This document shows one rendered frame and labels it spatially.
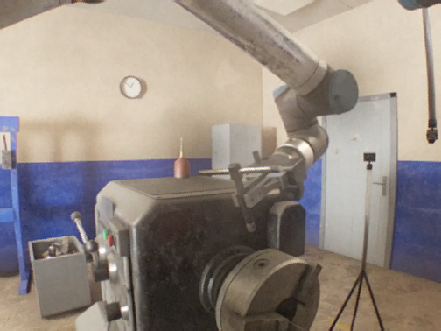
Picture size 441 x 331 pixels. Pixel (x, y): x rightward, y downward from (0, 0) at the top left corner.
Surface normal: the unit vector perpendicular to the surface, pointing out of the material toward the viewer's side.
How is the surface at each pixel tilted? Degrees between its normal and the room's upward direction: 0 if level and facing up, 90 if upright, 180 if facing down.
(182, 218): 90
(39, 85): 90
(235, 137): 90
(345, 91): 92
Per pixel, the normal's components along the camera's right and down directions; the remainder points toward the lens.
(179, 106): 0.54, 0.04
